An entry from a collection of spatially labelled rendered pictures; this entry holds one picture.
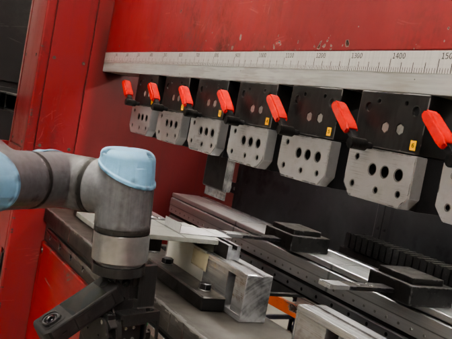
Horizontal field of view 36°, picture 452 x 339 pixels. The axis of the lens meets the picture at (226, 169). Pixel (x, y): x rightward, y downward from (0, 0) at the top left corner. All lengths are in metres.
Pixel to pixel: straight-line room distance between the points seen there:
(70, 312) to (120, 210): 0.14
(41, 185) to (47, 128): 1.41
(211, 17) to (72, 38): 0.76
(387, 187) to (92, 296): 0.44
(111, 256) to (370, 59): 0.51
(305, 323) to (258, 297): 0.21
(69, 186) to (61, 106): 1.37
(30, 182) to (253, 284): 0.62
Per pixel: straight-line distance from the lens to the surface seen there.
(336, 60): 1.19
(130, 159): 0.89
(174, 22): 1.84
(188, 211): 2.21
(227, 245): 1.46
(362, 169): 1.08
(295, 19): 1.32
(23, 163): 0.87
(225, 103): 1.41
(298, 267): 1.67
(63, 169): 0.93
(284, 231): 1.66
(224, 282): 1.43
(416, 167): 1.00
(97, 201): 0.92
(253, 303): 1.38
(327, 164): 1.15
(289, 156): 1.24
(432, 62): 1.02
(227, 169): 1.51
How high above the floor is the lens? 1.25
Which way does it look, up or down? 4 degrees down
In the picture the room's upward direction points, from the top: 11 degrees clockwise
